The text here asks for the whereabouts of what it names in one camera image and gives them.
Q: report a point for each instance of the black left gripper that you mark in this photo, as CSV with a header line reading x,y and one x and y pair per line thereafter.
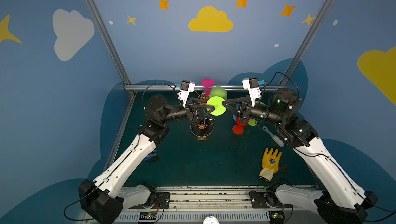
x,y
189,113

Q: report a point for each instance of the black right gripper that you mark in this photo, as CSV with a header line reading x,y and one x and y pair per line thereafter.
x,y
243,111

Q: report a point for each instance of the green wine glass back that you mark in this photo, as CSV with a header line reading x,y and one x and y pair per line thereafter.
x,y
217,96

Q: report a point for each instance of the green wine glass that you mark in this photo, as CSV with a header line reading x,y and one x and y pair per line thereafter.
x,y
251,121
217,96

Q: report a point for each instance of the magenta wine glass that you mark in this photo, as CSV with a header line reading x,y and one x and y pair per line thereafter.
x,y
207,84

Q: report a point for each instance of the red wine glass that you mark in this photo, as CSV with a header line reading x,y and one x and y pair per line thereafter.
x,y
238,129

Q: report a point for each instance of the green wine glass front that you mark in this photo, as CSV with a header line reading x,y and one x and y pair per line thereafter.
x,y
251,121

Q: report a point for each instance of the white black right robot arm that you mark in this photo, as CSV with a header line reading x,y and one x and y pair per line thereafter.
x,y
342,201

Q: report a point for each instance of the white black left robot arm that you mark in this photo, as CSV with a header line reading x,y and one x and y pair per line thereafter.
x,y
104,198

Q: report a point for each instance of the white bottle brush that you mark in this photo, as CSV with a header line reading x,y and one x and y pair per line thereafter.
x,y
275,138

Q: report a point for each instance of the yellow work glove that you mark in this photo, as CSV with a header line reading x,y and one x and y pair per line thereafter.
x,y
270,164

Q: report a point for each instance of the gold wire wine glass rack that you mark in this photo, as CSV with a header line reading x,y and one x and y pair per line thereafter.
x,y
203,129

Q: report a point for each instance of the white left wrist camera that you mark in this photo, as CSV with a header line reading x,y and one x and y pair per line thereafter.
x,y
186,88

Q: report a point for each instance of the aluminium back frame rail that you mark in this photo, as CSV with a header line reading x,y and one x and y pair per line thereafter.
x,y
165,87

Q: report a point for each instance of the aluminium right frame post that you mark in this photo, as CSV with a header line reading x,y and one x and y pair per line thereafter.
x,y
308,38

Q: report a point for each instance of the aluminium frame post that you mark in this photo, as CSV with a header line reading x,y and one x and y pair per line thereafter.
x,y
94,11
308,38

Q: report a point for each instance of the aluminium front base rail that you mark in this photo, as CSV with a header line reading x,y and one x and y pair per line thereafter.
x,y
192,204

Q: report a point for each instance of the aluminium left frame post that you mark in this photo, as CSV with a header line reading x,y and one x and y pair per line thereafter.
x,y
94,11

